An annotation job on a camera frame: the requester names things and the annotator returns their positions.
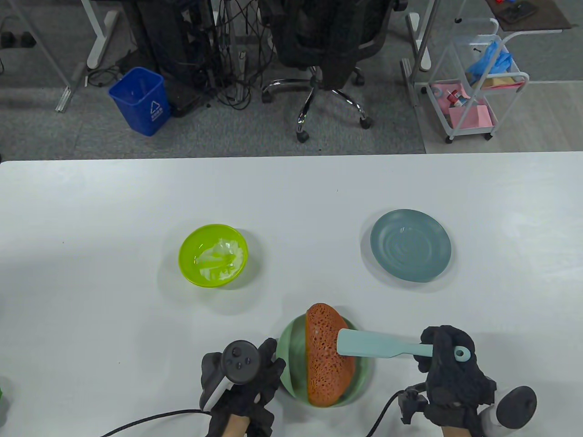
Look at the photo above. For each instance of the person's left forearm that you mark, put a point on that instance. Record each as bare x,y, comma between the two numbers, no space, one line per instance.
236,425

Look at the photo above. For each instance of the person's left hand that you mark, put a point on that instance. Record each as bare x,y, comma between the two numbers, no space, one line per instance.
255,396

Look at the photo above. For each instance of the black device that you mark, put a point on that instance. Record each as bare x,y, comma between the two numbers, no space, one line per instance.
517,13

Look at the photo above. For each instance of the black hand controller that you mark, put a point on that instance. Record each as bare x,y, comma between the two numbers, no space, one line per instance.
517,407
240,359

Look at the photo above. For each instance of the black office chair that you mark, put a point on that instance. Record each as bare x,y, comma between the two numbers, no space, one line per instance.
319,36

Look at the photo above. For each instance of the light green plate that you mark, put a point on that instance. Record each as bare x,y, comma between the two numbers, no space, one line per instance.
291,359

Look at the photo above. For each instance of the blue-grey plate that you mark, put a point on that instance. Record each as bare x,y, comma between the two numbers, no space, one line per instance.
410,246

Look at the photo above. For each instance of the black power strip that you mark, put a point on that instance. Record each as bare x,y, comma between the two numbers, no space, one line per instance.
18,40

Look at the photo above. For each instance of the black left hand controller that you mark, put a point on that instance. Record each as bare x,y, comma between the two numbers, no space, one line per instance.
240,359

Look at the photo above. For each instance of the person's right forearm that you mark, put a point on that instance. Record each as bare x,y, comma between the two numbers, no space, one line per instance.
455,431

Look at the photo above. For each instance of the blue plastic bag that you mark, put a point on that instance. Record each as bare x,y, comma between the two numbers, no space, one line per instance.
489,61

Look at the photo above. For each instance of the light teal dessert spatula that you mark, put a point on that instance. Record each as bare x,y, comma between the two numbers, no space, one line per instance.
364,343

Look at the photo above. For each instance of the white desk leg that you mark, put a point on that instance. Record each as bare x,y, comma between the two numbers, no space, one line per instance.
416,32
98,50

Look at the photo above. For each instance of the black computer tower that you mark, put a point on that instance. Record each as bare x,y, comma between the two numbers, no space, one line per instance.
168,41

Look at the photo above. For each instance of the white rolling cart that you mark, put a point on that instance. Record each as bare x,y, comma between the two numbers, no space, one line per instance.
483,68

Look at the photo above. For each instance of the lime green plastic bowl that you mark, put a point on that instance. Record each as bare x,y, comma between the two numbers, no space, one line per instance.
186,268

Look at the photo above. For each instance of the brown side table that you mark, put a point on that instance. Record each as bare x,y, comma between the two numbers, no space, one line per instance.
551,18

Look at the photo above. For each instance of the black right hand controller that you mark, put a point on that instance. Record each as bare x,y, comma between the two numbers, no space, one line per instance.
517,407

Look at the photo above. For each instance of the blue trash bin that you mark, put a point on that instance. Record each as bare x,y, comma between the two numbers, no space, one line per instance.
136,100

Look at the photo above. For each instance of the pink box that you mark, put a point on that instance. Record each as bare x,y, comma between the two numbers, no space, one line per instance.
471,117

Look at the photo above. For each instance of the aluminium frame leg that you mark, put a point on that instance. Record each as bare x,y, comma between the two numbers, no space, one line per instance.
68,93

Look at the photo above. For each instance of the person's right hand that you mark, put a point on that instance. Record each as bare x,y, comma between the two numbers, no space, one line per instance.
455,382

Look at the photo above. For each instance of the orange-brown bread slice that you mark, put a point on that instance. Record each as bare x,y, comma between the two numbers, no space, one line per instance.
328,382

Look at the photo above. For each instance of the white salad dressing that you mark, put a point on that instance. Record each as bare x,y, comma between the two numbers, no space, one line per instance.
218,257

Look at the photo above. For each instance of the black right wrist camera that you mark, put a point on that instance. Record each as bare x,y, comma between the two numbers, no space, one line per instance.
412,407

